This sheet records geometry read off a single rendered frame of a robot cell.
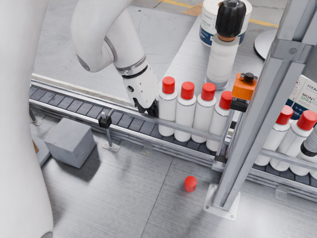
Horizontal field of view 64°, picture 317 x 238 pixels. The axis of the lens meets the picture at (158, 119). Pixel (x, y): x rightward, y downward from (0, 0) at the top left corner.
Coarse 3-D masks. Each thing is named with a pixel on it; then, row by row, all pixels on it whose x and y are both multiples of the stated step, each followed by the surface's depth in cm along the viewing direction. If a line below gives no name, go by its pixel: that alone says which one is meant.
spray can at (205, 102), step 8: (208, 88) 63; (200, 96) 66; (208, 96) 63; (200, 104) 65; (208, 104) 65; (200, 112) 67; (208, 112) 66; (200, 120) 69; (208, 120) 69; (200, 128) 71; (208, 128) 72; (192, 136) 76
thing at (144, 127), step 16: (32, 80) 96; (32, 96) 90; (48, 96) 90; (64, 96) 90; (80, 112) 85; (96, 112) 85; (144, 112) 85; (128, 128) 81; (144, 128) 81; (192, 144) 76; (224, 144) 76; (288, 176) 69; (304, 176) 69
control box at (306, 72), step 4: (316, 48) 31; (312, 52) 32; (316, 52) 31; (312, 56) 32; (316, 56) 32; (308, 60) 33; (312, 60) 32; (316, 60) 32; (308, 64) 33; (312, 64) 32; (316, 64) 32; (304, 68) 34; (308, 68) 33; (312, 68) 33; (316, 68) 32; (304, 72) 34; (308, 72) 33; (312, 72) 33; (316, 72) 32; (308, 76) 34; (312, 76) 33; (316, 76) 33; (312, 80) 33; (316, 80) 33
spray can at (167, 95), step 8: (168, 80) 65; (168, 88) 65; (160, 96) 67; (168, 96) 66; (176, 96) 67; (160, 104) 69; (168, 104) 68; (160, 112) 71; (168, 112) 70; (168, 120) 73; (160, 128) 77; (168, 128) 75; (168, 136) 78
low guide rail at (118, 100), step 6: (36, 78) 93; (42, 78) 92; (48, 78) 91; (54, 84) 91; (60, 84) 90; (66, 84) 89; (72, 84) 89; (78, 90) 89; (84, 90) 87; (90, 90) 87; (96, 96) 87; (102, 96) 86; (108, 96) 85; (114, 96) 85; (120, 102) 85; (126, 102) 84; (228, 132) 76
